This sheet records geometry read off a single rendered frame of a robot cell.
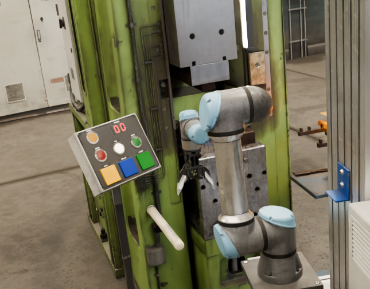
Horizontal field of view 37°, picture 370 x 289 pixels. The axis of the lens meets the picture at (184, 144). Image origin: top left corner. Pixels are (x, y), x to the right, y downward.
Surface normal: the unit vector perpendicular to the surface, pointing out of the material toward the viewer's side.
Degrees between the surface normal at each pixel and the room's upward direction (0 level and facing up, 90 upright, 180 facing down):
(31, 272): 0
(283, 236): 90
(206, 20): 90
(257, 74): 90
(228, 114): 84
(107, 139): 60
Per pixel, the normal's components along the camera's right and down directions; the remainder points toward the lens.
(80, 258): -0.10, -0.94
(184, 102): 0.34, 0.26
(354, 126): -0.99, 0.14
